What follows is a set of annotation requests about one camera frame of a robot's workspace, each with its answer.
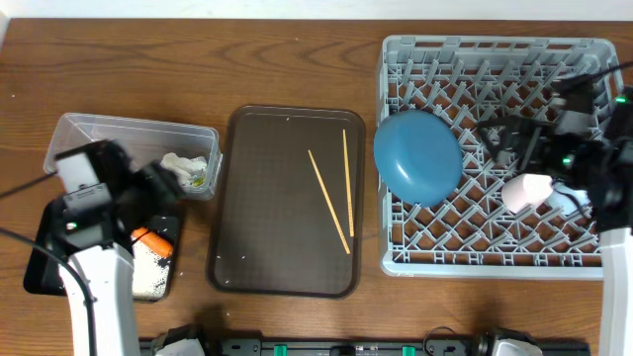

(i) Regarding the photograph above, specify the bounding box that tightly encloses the pink plastic cup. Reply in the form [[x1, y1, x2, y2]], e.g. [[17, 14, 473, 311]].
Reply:
[[501, 174, 553, 214]]

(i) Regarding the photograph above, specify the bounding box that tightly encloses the blue plate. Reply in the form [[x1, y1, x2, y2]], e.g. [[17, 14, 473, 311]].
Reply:
[[374, 110, 463, 207]]

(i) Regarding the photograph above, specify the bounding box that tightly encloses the light blue plastic cup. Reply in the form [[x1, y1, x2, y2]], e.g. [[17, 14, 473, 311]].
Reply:
[[546, 183, 589, 216]]

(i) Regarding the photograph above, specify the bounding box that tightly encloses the wooden chopstick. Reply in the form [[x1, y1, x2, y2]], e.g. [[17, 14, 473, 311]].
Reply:
[[342, 129, 355, 237], [308, 149, 351, 255]]

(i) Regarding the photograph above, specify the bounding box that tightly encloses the white paper napkin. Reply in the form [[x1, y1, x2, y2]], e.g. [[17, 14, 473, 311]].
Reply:
[[160, 152, 208, 187]]

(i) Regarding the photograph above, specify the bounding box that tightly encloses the orange carrot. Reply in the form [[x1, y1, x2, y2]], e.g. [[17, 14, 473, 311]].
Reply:
[[132, 227, 174, 258]]

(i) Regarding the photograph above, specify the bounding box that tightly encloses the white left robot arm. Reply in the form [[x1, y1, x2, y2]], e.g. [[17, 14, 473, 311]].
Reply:
[[50, 140, 184, 355]]

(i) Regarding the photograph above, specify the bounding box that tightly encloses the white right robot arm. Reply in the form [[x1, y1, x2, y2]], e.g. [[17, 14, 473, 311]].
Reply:
[[477, 87, 632, 355]]

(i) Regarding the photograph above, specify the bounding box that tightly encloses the grey dishwasher rack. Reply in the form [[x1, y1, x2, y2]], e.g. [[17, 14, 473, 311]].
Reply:
[[377, 35, 623, 280]]

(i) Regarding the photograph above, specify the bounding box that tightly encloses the dark brown serving tray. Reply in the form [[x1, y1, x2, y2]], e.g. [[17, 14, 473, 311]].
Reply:
[[207, 105, 366, 299]]

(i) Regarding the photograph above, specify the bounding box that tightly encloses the clear plastic bin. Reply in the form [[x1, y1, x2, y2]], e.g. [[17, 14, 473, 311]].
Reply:
[[44, 113, 223, 201]]

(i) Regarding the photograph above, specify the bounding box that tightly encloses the spilled white rice pile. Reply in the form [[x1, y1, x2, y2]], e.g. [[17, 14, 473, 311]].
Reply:
[[133, 242, 171, 302]]

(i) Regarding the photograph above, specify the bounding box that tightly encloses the black plastic bin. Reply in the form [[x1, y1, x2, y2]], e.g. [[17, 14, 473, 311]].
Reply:
[[23, 206, 184, 303]]

